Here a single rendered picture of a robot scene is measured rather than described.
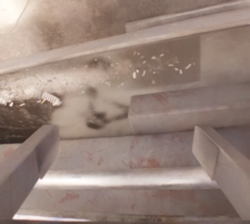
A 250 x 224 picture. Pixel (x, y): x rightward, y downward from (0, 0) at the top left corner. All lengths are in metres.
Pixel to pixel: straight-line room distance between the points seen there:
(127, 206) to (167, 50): 0.25
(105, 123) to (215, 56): 0.28
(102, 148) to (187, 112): 0.17
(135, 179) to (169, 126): 0.16
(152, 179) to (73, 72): 0.26
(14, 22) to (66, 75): 0.56
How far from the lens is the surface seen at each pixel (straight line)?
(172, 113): 0.32
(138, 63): 0.34
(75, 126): 0.48
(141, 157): 0.32
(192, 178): 0.20
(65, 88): 0.41
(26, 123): 0.55
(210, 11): 0.71
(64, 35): 0.82
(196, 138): 0.17
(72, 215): 0.21
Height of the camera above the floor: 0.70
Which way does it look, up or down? 52 degrees down
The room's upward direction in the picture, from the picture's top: 169 degrees counter-clockwise
